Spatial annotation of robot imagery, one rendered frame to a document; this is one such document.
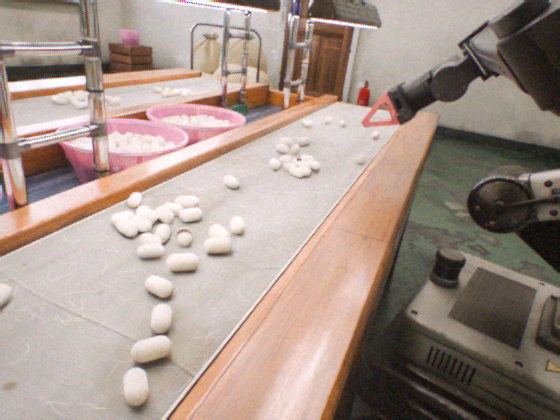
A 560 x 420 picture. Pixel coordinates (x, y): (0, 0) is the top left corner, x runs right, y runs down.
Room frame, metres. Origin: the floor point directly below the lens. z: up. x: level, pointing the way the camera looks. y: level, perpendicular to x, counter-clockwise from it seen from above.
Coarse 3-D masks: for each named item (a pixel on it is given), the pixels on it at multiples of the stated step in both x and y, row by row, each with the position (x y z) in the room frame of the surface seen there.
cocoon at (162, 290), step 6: (150, 276) 0.37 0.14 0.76; (156, 276) 0.37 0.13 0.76; (150, 282) 0.36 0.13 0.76; (156, 282) 0.36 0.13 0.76; (162, 282) 0.36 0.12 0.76; (168, 282) 0.37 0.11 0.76; (150, 288) 0.36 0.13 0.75; (156, 288) 0.36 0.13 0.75; (162, 288) 0.36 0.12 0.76; (168, 288) 0.36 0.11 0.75; (156, 294) 0.36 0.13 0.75; (162, 294) 0.35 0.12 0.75; (168, 294) 0.36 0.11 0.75
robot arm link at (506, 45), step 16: (544, 16) 0.36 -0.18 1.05; (528, 32) 0.38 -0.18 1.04; (544, 32) 0.37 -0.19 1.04; (512, 48) 0.39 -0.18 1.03; (528, 48) 0.38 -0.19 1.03; (544, 48) 0.37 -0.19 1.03; (512, 64) 0.40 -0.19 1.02; (528, 64) 0.39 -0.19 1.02; (544, 64) 0.38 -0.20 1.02; (528, 80) 0.39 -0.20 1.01; (544, 80) 0.38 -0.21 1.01; (544, 96) 0.38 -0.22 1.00
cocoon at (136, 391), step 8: (136, 368) 0.25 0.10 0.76; (128, 376) 0.24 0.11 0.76; (136, 376) 0.24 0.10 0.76; (144, 376) 0.24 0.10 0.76; (128, 384) 0.23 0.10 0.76; (136, 384) 0.23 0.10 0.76; (144, 384) 0.23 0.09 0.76; (128, 392) 0.22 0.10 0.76; (136, 392) 0.22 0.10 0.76; (144, 392) 0.23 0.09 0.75; (128, 400) 0.22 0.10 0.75; (136, 400) 0.22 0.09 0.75; (144, 400) 0.22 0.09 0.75
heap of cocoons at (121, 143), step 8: (112, 136) 0.92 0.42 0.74; (120, 136) 0.92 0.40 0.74; (128, 136) 0.94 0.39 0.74; (136, 136) 0.94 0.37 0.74; (144, 136) 0.95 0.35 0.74; (160, 136) 0.96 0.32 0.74; (72, 144) 0.82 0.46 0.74; (80, 144) 0.83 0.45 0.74; (88, 144) 0.83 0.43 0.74; (112, 144) 0.86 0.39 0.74; (120, 144) 0.86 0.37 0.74; (128, 144) 0.87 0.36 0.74; (136, 144) 0.87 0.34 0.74; (144, 144) 0.88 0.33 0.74; (152, 144) 0.88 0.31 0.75; (160, 144) 0.92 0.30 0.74; (168, 144) 0.90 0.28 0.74
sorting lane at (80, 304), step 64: (320, 128) 1.27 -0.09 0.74; (384, 128) 1.39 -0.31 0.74; (192, 192) 0.66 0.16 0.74; (256, 192) 0.69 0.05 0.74; (320, 192) 0.73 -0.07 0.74; (64, 256) 0.42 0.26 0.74; (128, 256) 0.43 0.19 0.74; (256, 256) 0.47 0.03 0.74; (0, 320) 0.30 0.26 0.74; (64, 320) 0.31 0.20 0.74; (128, 320) 0.32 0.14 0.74; (192, 320) 0.33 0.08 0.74; (0, 384) 0.23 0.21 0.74; (64, 384) 0.24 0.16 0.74; (192, 384) 0.25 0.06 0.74
